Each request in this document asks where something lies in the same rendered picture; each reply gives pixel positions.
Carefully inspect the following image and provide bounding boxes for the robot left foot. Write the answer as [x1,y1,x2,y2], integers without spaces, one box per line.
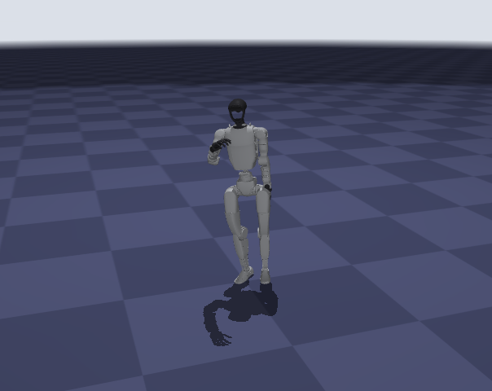
[260,268,270,284]

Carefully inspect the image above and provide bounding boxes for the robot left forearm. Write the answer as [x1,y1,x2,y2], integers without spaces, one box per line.
[261,157,271,189]

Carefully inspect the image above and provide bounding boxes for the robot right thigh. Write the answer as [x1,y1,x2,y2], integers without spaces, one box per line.
[224,185,248,239]

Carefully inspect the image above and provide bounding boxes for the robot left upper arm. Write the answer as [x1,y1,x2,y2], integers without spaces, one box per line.
[253,127,268,165]

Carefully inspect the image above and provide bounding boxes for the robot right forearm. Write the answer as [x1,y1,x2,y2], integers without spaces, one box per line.
[208,145,219,163]

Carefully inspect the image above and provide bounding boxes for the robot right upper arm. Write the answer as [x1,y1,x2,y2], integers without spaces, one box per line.
[209,129,226,165]

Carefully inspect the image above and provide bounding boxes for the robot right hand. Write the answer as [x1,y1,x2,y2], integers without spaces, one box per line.
[210,138,231,152]

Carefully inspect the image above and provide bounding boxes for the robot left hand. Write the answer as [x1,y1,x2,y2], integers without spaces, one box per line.
[265,184,272,198]

